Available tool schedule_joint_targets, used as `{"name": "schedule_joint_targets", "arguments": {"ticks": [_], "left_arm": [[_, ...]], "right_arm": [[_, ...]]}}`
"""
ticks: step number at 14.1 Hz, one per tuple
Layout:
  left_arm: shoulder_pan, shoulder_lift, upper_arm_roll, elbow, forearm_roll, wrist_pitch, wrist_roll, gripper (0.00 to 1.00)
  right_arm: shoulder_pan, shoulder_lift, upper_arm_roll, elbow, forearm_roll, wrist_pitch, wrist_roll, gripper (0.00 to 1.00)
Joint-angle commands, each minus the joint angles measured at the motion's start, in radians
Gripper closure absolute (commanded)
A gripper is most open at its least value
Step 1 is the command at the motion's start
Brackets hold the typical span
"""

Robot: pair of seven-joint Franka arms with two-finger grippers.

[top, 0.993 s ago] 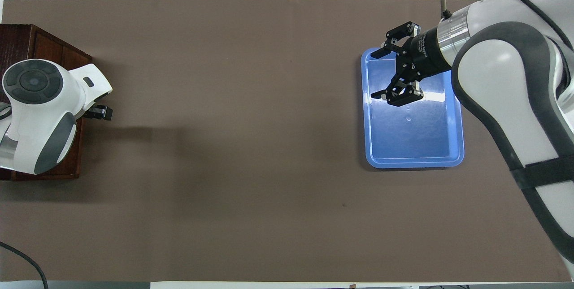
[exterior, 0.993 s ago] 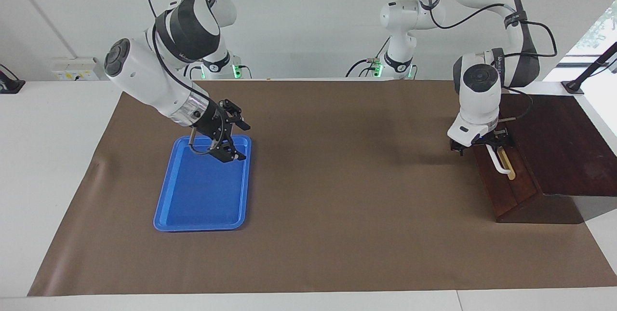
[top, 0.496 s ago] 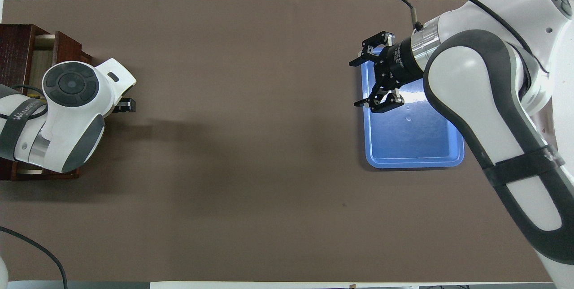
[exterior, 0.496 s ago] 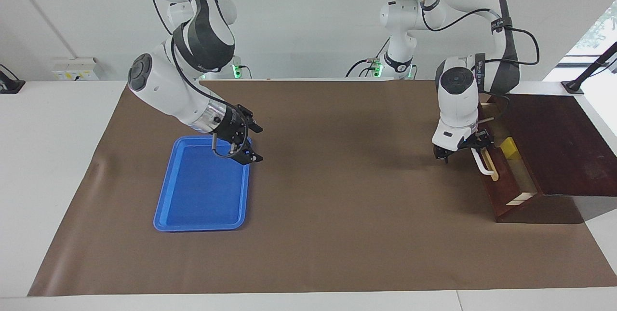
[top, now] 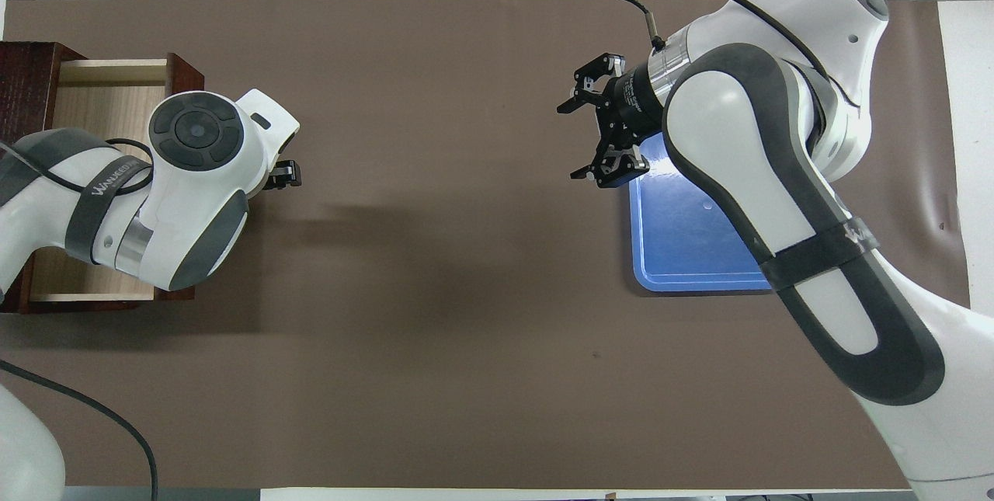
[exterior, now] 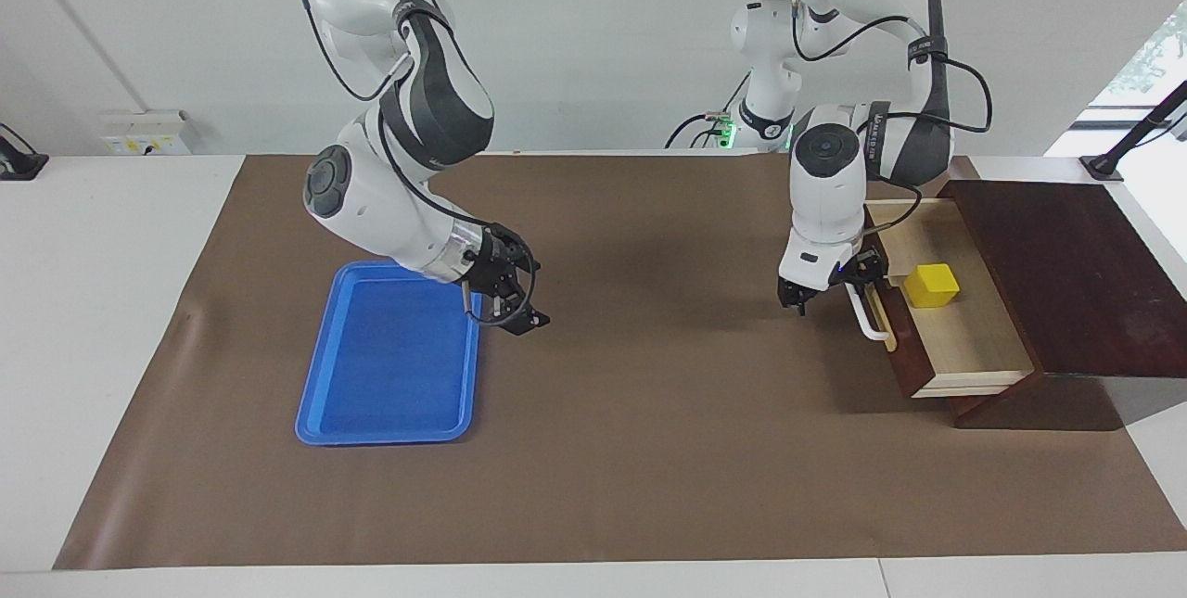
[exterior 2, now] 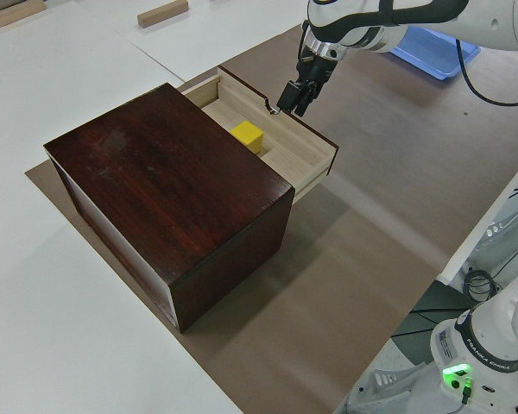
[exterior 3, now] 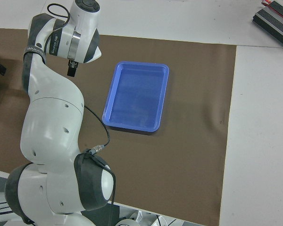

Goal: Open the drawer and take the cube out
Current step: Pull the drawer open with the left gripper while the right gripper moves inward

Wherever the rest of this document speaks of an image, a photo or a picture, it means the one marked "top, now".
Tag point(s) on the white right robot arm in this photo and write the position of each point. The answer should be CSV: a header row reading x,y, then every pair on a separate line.
x,y
738,144

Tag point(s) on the brown table mat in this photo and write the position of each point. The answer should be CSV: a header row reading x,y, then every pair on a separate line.
x,y
427,330

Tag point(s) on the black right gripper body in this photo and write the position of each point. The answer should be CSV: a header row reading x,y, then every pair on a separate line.
x,y
637,105

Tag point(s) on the blue plastic tray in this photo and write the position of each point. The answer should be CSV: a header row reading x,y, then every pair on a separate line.
x,y
683,245

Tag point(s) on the wooden drawer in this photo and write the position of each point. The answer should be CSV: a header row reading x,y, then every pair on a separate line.
x,y
101,89

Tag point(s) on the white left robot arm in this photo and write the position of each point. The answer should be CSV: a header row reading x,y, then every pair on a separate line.
x,y
194,198

